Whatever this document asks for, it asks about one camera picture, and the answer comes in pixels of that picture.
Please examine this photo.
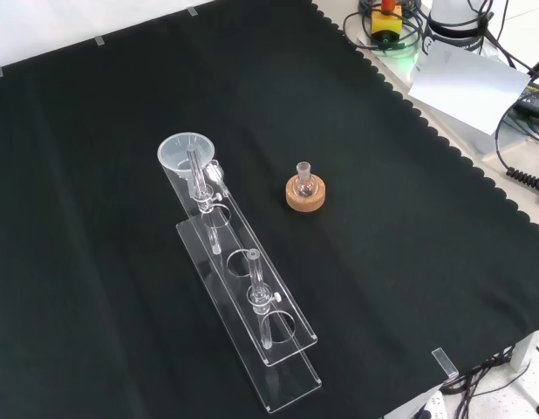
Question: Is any clear acrylic funnel stand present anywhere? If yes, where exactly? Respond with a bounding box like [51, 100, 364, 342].
[158, 147, 323, 415]

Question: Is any clear plastic funnel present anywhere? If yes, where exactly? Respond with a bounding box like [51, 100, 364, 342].
[157, 131, 217, 198]

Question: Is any small round-bottom glass flask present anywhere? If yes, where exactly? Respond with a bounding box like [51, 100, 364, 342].
[294, 161, 319, 199]

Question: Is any black bench cloth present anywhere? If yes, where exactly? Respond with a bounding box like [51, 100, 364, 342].
[0, 0, 539, 419]

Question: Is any yellow stop button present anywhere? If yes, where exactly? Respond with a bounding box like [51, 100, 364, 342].
[370, 0, 404, 47]

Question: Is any clear plastic cloth clip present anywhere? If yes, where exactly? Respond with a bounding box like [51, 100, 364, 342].
[431, 347, 459, 379]

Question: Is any white paper sheet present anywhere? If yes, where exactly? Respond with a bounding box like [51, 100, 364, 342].
[407, 42, 532, 136]

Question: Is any white power strip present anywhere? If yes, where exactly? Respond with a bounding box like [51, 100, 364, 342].
[409, 389, 449, 419]

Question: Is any black power adapter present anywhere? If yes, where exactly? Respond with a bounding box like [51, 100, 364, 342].
[512, 82, 539, 120]

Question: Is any white table leg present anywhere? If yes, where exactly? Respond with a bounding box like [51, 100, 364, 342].
[510, 330, 539, 373]

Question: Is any cork ring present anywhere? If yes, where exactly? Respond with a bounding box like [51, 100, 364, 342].
[285, 174, 329, 214]

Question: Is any black looped cable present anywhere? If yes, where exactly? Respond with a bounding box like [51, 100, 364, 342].
[341, 9, 427, 56]

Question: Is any black coiled cable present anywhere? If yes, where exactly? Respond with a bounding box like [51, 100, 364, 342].
[495, 103, 539, 196]

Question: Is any black cable bundle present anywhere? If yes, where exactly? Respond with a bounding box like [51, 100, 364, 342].
[441, 344, 539, 419]

